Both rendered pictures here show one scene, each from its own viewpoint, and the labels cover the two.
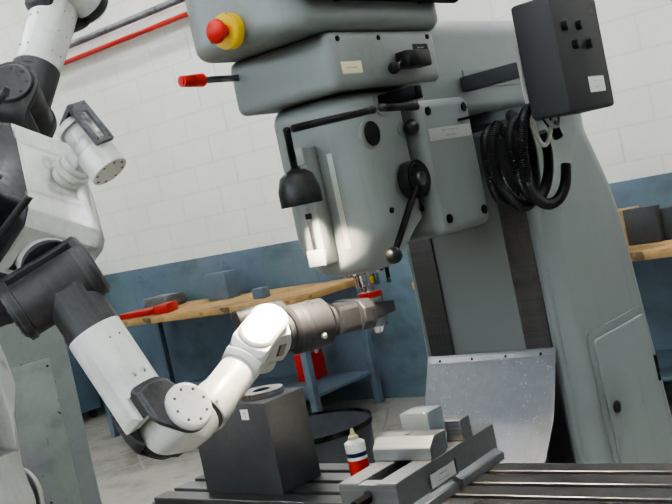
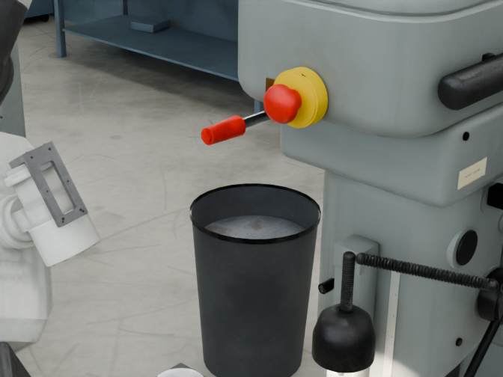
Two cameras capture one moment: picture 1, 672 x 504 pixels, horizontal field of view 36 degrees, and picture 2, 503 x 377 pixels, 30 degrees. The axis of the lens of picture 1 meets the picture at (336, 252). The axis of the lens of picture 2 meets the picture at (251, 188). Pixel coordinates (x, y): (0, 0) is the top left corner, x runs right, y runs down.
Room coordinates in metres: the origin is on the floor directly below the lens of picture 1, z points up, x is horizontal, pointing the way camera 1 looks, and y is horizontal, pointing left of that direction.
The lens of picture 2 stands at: (0.85, 0.11, 2.06)
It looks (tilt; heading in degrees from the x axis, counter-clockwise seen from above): 24 degrees down; 3
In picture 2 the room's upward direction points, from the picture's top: 1 degrees clockwise
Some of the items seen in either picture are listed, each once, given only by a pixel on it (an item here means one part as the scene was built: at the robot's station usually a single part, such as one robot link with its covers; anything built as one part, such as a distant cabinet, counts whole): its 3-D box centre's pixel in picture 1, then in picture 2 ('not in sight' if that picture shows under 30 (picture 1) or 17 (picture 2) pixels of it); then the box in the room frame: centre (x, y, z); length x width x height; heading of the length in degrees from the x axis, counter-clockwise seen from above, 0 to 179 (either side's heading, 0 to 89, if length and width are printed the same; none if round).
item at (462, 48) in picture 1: (465, 73); not in sight; (2.33, -0.36, 1.66); 0.80 x 0.23 x 0.20; 141
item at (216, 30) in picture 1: (218, 31); (284, 102); (1.74, 0.11, 1.76); 0.04 x 0.03 x 0.04; 51
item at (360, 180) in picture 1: (349, 185); (406, 268); (1.94, -0.05, 1.47); 0.21 x 0.19 x 0.32; 51
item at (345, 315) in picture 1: (331, 321); not in sight; (1.89, 0.03, 1.23); 0.13 x 0.12 x 0.10; 31
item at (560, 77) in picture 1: (566, 56); not in sight; (1.96, -0.49, 1.62); 0.20 x 0.09 x 0.21; 141
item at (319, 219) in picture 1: (312, 206); (352, 318); (1.85, 0.02, 1.45); 0.04 x 0.04 x 0.21; 51
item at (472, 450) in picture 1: (420, 459); not in sight; (1.88, -0.07, 0.96); 0.35 x 0.15 x 0.11; 143
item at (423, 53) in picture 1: (404, 62); not in sight; (1.90, -0.19, 1.66); 0.12 x 0.04 x 0.04; 141
